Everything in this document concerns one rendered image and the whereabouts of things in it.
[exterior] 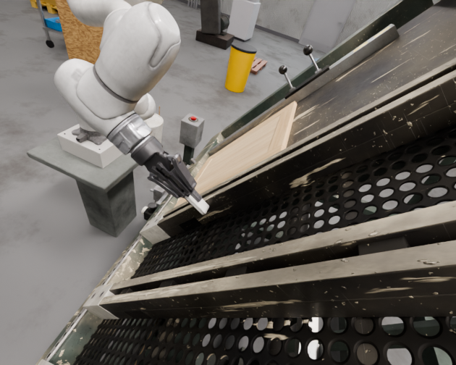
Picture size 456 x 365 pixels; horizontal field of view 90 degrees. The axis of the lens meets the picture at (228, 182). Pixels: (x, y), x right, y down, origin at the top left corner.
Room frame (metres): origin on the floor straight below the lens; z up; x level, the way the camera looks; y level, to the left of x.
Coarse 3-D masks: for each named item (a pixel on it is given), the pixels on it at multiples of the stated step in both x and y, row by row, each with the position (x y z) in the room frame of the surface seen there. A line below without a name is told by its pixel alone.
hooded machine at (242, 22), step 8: (240, 0) 8.37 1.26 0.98; (248, 0) 8.37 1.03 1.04; (256, 0) 8.59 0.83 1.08; (232, 8) 8.40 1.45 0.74; (240, 8) 8.36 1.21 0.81; (248, 8) 8.32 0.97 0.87; (256, 8) 8.65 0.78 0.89; (232, 16) 8.39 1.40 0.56; (240, 16) 8.35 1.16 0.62; (248, 16) 8.31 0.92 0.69; (256, 16) 8.89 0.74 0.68; (232, 24) 8.38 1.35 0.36; (240, 24) 8.34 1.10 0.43; (248, 24) 8.30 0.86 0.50; (232, 32) 8.37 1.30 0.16; (240, 32) 8.33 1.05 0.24; (248, 32) 8.42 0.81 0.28; (240, 40) 8.36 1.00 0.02
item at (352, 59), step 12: (384, 36) 1.00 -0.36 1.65; (396, 36) 1.00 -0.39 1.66; (360, 48) 1.01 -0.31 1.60; (372, 48) 1.00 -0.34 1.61; (348, 60) 1.01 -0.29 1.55; (360, 60) 1.01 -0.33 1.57; (336, 72) 1.01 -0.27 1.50; (312, 84) 1.02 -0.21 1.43; (324, 84) 1.02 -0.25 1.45; (300, 96) 1.02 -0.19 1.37; (276, 108) 1.03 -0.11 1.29; (252, 120) 1.08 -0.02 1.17; (264, 120) 1.03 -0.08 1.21; (240, 132) 1.05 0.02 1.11; (228, 144) 1.05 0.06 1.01
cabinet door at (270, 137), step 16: (288, 112) 0.89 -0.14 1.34; (256, 128) 0.97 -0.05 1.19; (272, 128) 0.84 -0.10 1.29; (288, 128) 0.74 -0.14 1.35; (240, 144) 0.90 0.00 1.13; (256, 144) 0.77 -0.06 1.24; (272, 144) 0.67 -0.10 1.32; (208, 160) 0.98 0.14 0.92; (224, 160) 0.82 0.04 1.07; (240, 160) 0.71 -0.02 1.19; (256, 160) 0.61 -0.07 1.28; (208, 176) 0.75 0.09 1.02; (224, 176) 0.64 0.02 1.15
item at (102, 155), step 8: (72, 128) 0.96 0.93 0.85; (64, 136) 0.88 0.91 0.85; (72, 136) 0.90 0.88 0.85; (64, 144) 0.87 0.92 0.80; (72, 144) 0.86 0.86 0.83; (80, 144) 0.86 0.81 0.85; (88, 144) 0.88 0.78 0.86; (104, 144) 0.91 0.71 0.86; (112, 144) 0.93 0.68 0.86; (72, 152) 0.87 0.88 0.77; (80, 152) 0.86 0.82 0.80; (88, 152) 0.85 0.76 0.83; (96, 152) 0.84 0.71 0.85; (104, 152) 0.87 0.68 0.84; (112, 152) 0.92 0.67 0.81; (120, 152) 0.98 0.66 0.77; (88, 160) 0.85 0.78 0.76; (96, 160) 0.84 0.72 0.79; (104, 160) 0.86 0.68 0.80; (112, 160) 0.91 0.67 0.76
